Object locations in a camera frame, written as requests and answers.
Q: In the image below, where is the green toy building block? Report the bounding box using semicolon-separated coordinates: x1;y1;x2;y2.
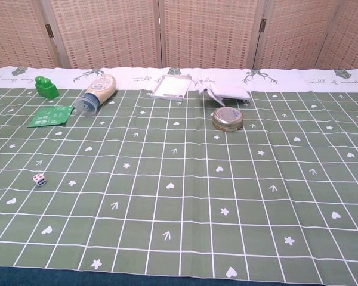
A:
34;76;60;98

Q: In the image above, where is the white die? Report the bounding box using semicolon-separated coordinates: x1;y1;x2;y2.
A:
32;173;48;188

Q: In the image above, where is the green checked tablecloth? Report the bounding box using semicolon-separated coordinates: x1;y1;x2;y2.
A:
0;67;358;282

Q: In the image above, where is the woven bamboo folding screen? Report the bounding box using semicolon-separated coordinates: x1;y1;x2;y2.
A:
0;0;358;72

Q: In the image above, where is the beige tube with blue cap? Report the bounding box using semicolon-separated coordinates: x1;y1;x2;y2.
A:
74;74;118;116

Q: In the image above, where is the round metal tin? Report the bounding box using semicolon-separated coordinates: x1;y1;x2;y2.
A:
212;107;244;131

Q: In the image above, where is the white rectangular tray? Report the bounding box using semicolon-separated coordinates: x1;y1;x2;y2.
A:
150;74;193;100

